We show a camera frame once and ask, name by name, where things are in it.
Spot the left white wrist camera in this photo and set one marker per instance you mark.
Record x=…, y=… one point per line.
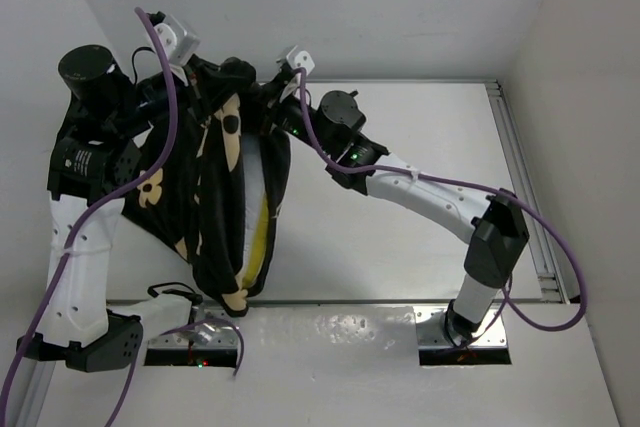
x=178, y=39

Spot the white front cover board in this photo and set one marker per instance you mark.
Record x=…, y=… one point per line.
x=348, y=366

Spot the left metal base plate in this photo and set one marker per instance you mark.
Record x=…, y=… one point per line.
x=213, y=333

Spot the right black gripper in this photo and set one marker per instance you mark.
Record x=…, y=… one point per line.
x=274, y=109

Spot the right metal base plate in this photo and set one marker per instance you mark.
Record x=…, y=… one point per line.
x=438, y=329

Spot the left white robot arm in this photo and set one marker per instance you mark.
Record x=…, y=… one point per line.
x=114, y=137

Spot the black floral pillowcase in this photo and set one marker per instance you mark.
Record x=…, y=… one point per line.
x=194, y=203

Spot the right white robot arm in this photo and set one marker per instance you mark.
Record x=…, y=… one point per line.
x=490, y=223

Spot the cream foam pillow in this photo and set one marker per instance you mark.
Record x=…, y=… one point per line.
x=256, y=212

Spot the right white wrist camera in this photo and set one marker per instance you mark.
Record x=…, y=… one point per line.
x=296, y=57

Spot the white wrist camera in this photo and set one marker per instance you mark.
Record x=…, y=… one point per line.
x=296, y=57
x=178, y=39

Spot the metal base plate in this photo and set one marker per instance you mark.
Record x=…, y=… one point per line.
x=438, y=329
x=213, y=333

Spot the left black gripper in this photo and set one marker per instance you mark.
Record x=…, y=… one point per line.
x=198, y=73

